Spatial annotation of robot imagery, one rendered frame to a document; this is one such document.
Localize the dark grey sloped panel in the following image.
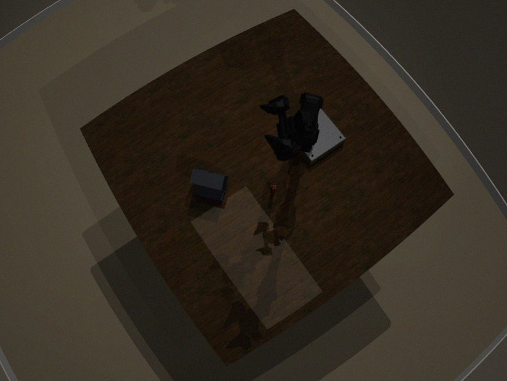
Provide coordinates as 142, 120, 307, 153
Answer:
190, 169, 228, 202

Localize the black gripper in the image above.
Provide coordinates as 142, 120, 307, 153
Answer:
260, 95, 305, 161

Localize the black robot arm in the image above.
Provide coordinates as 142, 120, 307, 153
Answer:
288, 92, 324, 153

